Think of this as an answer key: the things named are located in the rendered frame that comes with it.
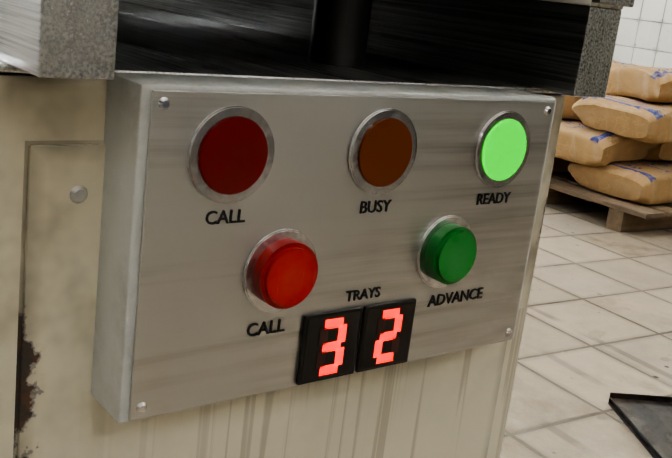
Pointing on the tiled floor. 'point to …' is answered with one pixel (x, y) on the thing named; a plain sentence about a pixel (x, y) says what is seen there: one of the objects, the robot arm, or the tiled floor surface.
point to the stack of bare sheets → (646, 420)
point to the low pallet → (624, 220)
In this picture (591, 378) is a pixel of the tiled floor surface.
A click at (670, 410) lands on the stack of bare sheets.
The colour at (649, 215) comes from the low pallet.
